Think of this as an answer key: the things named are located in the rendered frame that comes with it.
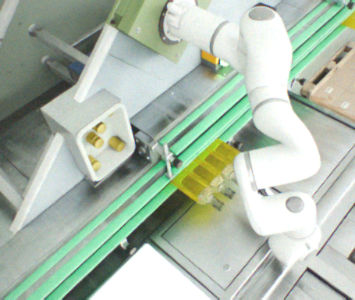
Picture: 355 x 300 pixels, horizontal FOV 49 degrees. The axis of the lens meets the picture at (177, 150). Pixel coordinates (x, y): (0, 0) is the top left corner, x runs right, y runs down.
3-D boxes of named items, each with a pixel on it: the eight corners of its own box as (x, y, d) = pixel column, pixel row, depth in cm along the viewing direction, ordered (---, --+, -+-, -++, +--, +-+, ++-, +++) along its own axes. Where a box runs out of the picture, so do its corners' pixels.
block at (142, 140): (136, 154, 132) (150, 165, 129) (132, 136, 125) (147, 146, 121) (143, 148, 134) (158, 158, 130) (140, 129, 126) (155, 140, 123)
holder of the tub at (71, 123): (82, 178, 127) (97, 191, 124) (55, 120, 106) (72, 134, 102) (121, 147, 135) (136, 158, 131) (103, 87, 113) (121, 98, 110)
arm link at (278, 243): (298, 197, 95) (301, 220, 113) (257, 230, 95) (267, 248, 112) (324, 223, 91) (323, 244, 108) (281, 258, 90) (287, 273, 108)
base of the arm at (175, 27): (149, 29, 102) (193, 52, 95) (170, -17, 99) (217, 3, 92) (180, 44, 116) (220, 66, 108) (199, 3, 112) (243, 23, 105)
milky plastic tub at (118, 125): (78, 169, 123) (96, 184, 119) (55, 121, 106) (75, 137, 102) (119, 137, 130) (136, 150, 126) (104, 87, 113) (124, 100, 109)
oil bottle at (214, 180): (169, 165, 140) (216, 198, 130) (168, 155, 135) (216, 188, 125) (180, 155, 142) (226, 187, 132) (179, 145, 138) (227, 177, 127)
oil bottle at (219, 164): (180, 154, 142) (227, 186, 132) (179, 144, 137) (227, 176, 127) (191, 144, 144) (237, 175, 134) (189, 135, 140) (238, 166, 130)
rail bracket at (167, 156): (151, 168, 130) (179, 187, 124) (144, 134, 117) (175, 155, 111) (157, 162, 132) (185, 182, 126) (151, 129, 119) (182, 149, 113)
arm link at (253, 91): (248, 126, 88) (254, 71, 75) (234, 58, 103) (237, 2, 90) (290, 123, 88) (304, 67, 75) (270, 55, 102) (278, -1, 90)
